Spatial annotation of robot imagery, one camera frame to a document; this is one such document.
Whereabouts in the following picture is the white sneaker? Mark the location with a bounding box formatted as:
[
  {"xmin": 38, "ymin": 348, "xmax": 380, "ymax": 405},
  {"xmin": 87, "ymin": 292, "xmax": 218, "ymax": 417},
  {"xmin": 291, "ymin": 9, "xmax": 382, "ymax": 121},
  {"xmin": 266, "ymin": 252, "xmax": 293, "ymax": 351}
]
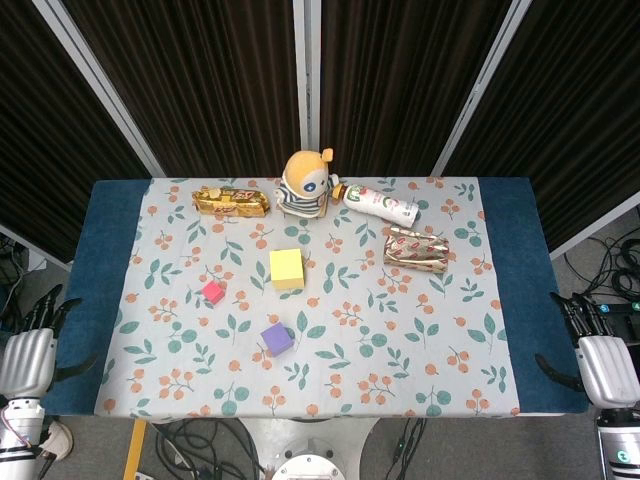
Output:
[{"xmin": 38, "ymin": 421, "xmax": 75, "ymax": 465}]

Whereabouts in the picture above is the large yellow cube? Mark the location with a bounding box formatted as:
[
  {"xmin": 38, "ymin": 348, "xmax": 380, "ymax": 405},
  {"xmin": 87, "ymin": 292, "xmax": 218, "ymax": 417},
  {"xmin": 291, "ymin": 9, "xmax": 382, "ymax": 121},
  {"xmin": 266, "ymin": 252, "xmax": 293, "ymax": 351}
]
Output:
[{"xmin": 268, "ymin": 248, "xmax": 306, "ymax": 291}]

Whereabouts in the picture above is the yellow plush toy striped shirt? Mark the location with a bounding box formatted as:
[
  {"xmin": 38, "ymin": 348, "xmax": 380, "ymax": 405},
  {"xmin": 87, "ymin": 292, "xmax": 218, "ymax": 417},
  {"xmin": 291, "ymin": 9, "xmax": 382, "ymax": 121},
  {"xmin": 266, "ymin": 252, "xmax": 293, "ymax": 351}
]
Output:
[{"xmin": 273, "ymin": 147, "xmax": 342, "ymax": 219}]

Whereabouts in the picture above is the black power strip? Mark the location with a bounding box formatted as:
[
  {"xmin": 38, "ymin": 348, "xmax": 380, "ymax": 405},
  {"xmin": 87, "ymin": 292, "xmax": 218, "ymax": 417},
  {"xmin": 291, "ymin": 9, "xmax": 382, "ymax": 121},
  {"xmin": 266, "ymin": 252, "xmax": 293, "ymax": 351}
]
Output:
[{"xmin": 592, "ymin": 299, "xmax": 640, "ymax": 321}]

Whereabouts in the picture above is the small red cube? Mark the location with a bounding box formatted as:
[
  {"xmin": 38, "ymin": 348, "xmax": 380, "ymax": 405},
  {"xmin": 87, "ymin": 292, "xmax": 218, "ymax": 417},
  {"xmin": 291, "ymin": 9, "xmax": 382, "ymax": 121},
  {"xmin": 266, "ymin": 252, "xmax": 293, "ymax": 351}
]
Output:
[{"xmin": 201, "ymin": 280, "xmax": 226, "ymax": 305}]

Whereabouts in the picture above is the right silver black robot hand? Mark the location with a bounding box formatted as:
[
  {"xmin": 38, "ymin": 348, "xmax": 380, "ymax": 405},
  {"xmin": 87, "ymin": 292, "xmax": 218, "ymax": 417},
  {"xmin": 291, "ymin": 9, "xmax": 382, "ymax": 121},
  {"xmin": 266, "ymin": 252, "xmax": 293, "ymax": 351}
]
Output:
[{"xmin": 534, "ymin": 291, "xmax": 640, "ymax": 409}]

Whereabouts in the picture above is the gold red foil bag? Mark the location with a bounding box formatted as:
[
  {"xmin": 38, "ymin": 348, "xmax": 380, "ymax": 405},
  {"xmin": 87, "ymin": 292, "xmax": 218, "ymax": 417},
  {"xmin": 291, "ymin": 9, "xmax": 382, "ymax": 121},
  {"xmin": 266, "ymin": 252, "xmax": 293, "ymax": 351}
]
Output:
[{"xmin": 382, "ymin": 225, "xmax": 450, "ymax": 274}]

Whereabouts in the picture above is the purple cube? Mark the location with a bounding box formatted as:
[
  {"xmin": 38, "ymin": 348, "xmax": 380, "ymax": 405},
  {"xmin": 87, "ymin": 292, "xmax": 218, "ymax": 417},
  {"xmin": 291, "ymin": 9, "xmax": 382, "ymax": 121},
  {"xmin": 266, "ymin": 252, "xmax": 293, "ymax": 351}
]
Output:
[{"xmin": 259, "ymin": 322, "xmax": 295, "ymax": 358}]

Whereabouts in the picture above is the white bottle yellow cap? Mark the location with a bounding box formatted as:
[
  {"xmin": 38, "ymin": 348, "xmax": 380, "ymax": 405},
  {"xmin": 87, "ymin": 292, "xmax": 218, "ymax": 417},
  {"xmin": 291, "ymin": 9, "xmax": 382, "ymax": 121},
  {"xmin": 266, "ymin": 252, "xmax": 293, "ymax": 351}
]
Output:
[{"xmin": 331, "ymin": 182, "xmax": 419, "ymax": 229}]

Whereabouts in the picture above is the black floor cable bundle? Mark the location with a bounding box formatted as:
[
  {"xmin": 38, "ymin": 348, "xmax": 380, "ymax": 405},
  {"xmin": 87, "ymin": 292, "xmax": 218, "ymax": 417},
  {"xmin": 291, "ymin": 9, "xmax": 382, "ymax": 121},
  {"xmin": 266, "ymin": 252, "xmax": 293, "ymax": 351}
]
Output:
[
  {"xmin": 564, "ymin": 232, "xmax": 640, "ymax": 306},
  {"xmin": 0, "ymin": 234, "xmax": 31, "ymax": 301},
  {"xmin": 152, "ymin": 418, "xmax": 266, "ymax": 480}
]

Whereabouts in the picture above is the black cable green light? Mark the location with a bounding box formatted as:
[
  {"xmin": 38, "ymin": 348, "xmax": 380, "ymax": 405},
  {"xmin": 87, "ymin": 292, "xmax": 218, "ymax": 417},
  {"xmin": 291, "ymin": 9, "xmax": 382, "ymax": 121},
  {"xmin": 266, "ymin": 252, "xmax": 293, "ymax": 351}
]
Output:
[{"xmin": 389, "ymin": 417, "xmax": 427, "ymax": 474}]

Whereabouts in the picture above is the dark pleated partition panel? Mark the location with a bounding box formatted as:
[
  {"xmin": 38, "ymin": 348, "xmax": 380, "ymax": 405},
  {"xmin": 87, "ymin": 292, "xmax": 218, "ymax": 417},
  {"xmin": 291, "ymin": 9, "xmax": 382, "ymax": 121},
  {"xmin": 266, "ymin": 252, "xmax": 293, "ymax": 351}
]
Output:
[
  {"xmin": 34, "ymin": 0, "xmax": 321, "ymax": 179},
  {"xmin": 0, "ymin": 0, "xmax": 154, "ymax": 264},
  {"xmin": 432, "ymin": 0, "xmax": 640, "ymax": 259},
  {"xmin": 304, "ymin": 0, "xmax": 531, "ymax": 176}
]

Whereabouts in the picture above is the blue table cover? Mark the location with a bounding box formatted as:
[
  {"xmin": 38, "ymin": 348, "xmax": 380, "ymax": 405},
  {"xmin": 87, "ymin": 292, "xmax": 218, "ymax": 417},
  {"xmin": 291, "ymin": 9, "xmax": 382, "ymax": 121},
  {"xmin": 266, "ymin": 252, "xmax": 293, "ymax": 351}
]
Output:
[{"xmin": 42, "ymin": 177, "xmax": 590, "ymax": 417}]

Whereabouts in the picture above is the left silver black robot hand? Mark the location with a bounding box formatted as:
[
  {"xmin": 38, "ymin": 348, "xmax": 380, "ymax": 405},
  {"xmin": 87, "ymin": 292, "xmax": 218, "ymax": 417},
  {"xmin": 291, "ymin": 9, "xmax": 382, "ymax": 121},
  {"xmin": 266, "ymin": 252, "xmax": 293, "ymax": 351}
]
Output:
[{"xmin": 0, "ymin": 283, "xmax": 100, "ymax": 399}]

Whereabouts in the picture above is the floral fruit print tablecloth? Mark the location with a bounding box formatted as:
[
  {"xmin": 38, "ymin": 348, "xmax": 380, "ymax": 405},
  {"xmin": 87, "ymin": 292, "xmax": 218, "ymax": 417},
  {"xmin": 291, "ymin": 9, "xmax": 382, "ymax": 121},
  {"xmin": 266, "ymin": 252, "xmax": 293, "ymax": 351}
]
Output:
[{"xmin": 93, "ymin": 176, "xmax": 522, "ymax": 419}]

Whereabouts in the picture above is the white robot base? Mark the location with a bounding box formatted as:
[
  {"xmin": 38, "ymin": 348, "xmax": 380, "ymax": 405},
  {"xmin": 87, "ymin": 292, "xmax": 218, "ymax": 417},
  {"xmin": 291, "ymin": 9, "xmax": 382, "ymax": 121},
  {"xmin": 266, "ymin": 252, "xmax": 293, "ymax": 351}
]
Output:
[{"xmin": 238, "ymin": 417, "xmax": 382, "ymax": 480}]

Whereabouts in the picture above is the gold bread snack package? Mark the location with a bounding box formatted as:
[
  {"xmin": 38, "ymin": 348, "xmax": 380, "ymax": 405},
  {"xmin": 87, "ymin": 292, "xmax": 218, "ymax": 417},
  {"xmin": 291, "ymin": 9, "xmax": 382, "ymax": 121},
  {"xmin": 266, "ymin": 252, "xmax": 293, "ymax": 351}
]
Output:
[{"xmin": 191, "ymin": 185, "xmax": 272, "ymax": 220}]

